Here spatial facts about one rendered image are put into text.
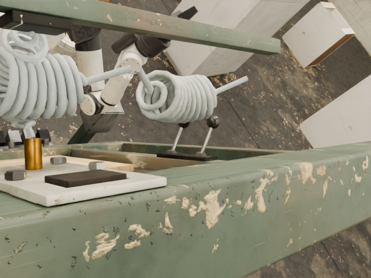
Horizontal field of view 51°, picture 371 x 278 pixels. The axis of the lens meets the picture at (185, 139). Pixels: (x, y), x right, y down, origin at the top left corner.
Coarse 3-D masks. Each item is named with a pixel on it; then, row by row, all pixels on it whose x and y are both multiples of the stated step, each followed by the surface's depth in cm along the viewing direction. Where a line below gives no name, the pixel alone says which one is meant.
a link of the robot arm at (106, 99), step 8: (112, 80) 132; (104, 88) 136; (112, 88) 134; (120, 88) 133; (96, 96) 139; (104, 96) 136; (112, 96) 135; (120, 96) 137; (96, 104) 137; (104, 104) 138; (112, 104) 138; (96, 112) 139; (104, 112) 141
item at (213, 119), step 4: (212, 116) 107; (216, 116) 107; (208, 120) 107; (212, 120) 106; (216, 120) 107; (208, 124) 107; (212, 124) 107; (216, 124) 107; (212, 128) 107; (208, 132) 107; (208, 136) 107; (208, 140) 107; (204, 144) 106; (204, 148) 106; (200, 152) 105; (204, 152) 105; (200, 156) 104
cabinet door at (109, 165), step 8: (8, 160) 136; (16, 160) 135; (24, 160) 136; (48, 160) 136; (72, 160) 131; (80, 160) 131; (88, 160) 130; (96, 160) 130; (112, 168) 110; (120, 168) 112; (128, 168) 114
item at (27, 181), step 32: (32, 32) 33; (64, 32) 34; (0, 64) 35; (0, 96) 37; (32, 160) 37; (64, 160) 42; (32, 192) 26; (64, 192) 26; (96, 192) 27; (128, 192) 29
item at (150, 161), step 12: (72, 156) 153; (84, 156) 146; (96, 156) 140; (108, 156) 134; (120, 156) 129; (132, 156) 124; (144, 156) 119; (156, 156) 117; (144, 168) 120; (156, 168) 115; (168, 168) 111
